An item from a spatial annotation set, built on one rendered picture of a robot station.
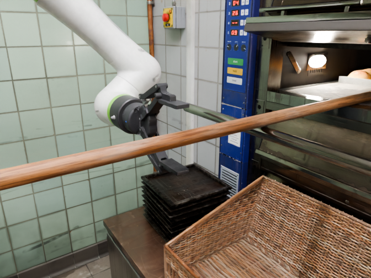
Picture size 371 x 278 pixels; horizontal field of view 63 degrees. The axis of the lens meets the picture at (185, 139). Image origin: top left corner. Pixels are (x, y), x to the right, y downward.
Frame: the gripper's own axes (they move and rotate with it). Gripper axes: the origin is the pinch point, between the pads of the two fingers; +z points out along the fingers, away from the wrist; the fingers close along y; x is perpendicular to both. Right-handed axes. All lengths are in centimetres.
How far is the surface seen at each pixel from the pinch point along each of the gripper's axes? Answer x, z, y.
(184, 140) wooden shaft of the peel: 0.2, 1.7, -0.3
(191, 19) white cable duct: -58, -78, -26
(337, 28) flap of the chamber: -45.2, 2.4, -20.9
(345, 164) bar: -22.7, 21.5, 3.2
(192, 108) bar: -22.5, -27.5, 2.4
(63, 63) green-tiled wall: -7, -121, -5
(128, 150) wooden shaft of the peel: 11.6, 1.6, -0.7
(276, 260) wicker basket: -49, -9, 60
